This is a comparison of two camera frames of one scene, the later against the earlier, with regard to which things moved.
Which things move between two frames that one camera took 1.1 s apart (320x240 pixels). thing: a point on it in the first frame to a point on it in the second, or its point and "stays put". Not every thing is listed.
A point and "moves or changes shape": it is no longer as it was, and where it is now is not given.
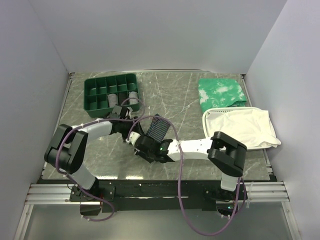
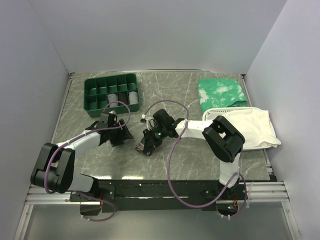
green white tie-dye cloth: x=220 y=92 stays put
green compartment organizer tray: x=101 y=94 stays put
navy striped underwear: x=158 y=129 moves or changes shape
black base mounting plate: x=155 y=195 stays put
